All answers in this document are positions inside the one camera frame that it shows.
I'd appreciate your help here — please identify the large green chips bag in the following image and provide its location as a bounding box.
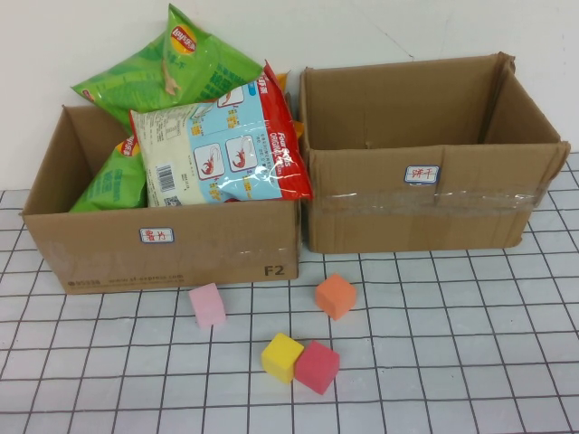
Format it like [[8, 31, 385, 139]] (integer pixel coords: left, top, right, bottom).
[[70, 3, 264, 133]]

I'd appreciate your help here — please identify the cardboard box with F2 print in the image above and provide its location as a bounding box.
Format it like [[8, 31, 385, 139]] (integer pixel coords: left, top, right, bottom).
[[20, 102, 303, 296]]

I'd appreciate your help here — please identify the cardboard box with clear tape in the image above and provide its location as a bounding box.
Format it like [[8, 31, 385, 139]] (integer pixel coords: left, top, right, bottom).
[[298, 52, 572, 255]]

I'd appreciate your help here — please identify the orange foam cube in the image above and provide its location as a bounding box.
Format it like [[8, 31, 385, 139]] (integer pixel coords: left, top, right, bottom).
[[315, 272, 358, 322]]

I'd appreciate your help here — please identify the red and blue shrimp-chips bag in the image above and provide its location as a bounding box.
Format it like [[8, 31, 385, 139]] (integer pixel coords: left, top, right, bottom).
[[128, 61, 316, 209]]

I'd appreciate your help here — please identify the pink foam cube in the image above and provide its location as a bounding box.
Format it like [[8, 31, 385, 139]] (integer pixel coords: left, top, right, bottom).
[[188, 282, 227, 329]]

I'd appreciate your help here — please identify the white label on F2 box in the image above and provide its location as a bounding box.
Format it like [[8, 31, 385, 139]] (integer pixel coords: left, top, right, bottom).
[[138, 226, 176, 245]]

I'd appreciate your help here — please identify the white label on taped box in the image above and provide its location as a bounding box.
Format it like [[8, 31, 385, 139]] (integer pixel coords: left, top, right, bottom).
[[403, 164, 441, 185]]

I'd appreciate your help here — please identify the yellow foam cube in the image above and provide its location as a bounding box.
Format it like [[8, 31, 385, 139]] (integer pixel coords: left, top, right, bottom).
[[261, 332, 305, 385]]

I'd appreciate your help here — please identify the red foam cube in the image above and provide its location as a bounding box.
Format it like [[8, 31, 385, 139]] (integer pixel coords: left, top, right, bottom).
[[293, 340, 341, 399]]

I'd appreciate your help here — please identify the small green chips bag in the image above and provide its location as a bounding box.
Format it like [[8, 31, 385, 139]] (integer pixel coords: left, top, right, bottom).
[[68, 137, 148, 213]]

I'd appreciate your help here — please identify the white black-grid tablecloth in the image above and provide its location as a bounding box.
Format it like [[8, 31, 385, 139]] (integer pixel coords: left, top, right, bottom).
[[0, 151, 579, 434]]

